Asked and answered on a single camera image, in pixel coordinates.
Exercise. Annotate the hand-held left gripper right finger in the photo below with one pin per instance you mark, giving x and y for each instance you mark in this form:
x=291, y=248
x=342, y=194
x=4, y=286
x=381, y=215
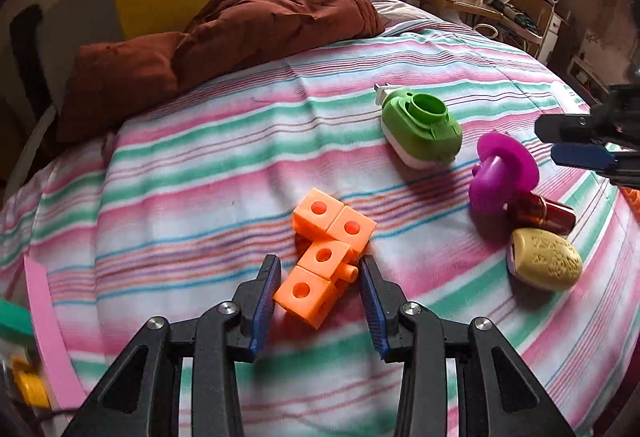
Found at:
x=372, y=312

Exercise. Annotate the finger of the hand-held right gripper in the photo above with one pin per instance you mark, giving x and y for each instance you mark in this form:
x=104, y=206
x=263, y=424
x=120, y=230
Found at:
x=565, y=127
x=582, y=155

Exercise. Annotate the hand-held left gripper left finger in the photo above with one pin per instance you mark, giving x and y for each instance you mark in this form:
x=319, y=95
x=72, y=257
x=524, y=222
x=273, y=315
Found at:
x=262, y=312

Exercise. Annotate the red bottle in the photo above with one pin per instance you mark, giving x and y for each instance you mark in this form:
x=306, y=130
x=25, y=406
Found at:
x=545, y=212

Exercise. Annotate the orange building blocks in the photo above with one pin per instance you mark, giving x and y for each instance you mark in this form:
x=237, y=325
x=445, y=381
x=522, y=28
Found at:
x=320, y=257

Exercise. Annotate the magenta spool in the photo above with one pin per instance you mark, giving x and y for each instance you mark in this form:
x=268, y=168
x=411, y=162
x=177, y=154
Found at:
x=492, y=187

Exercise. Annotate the tan perforated oval object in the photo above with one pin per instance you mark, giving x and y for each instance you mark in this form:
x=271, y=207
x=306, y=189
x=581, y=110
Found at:
x=545, y=259

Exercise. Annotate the green plug-in device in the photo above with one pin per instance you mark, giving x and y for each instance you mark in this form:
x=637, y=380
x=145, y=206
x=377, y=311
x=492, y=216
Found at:
x=415, y=132

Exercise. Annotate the pink cardboard tray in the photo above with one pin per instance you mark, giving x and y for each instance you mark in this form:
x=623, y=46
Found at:
x=47, y=337

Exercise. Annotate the yellow orange toy piece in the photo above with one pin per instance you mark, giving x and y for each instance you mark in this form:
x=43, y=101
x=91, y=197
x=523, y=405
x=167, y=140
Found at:
x=30, y=382

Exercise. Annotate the white cabinet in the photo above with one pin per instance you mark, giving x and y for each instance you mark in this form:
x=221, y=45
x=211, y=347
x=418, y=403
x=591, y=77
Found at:
x=552, y=37

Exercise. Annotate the large cardboard box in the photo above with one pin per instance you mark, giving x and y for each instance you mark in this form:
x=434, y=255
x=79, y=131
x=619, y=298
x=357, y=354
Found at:
x=530, y=7

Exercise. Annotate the striped blanket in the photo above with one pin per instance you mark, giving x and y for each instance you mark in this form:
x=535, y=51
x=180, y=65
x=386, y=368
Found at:
x=200, y=177

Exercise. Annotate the white pillow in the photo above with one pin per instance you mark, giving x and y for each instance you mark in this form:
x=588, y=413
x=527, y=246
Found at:
x=395, y=9

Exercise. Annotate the white chair armrest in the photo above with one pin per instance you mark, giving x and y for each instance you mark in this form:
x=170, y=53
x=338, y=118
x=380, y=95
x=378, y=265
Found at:
x=35, y=137

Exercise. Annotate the rust brown quilt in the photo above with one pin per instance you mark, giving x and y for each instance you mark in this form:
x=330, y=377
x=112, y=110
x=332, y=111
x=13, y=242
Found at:
x=260, y=2

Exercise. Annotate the black rolled mat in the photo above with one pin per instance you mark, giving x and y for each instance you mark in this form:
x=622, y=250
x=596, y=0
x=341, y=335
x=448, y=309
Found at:
x=27, y=47

